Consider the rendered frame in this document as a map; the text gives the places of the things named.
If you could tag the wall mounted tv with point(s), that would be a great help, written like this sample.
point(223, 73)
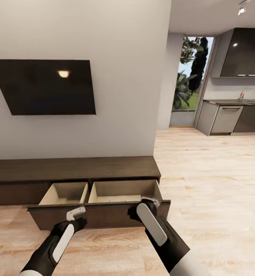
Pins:
point(47, 86)

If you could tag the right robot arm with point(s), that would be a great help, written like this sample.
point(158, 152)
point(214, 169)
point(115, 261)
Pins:
point(177, 257)

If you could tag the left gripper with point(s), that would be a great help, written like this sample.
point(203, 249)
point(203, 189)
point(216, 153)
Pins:
point(79, 224)

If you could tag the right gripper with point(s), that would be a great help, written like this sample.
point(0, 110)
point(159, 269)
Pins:
point(132, 213)

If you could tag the fixed window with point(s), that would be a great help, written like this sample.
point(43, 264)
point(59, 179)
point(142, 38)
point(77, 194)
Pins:
point(196, 55)

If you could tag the cabinet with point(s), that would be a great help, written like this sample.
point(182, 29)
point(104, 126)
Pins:
point(58, 185)
point(236, 54)

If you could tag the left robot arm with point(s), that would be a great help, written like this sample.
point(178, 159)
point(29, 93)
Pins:
point(45, 259)

